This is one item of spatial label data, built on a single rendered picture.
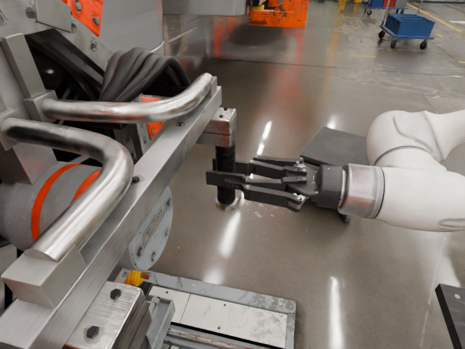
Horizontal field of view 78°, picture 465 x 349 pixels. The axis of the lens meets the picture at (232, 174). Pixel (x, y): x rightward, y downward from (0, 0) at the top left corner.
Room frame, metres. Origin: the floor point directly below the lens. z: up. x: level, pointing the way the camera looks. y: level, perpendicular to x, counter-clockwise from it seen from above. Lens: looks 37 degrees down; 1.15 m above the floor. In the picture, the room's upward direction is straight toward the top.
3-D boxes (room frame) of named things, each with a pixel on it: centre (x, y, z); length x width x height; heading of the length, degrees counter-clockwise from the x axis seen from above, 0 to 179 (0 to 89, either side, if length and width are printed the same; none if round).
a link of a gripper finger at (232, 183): (0.39, -0.01, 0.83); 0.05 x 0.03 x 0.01; 78
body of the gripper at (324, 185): (0.40, -0.14, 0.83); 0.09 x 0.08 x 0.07; 77
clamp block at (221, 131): (0.44, 0.04, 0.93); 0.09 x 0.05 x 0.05; 77
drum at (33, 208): (0.31, 0.21, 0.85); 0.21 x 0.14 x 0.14; 77
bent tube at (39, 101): (0.39, 0.14, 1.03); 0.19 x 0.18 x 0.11; 77
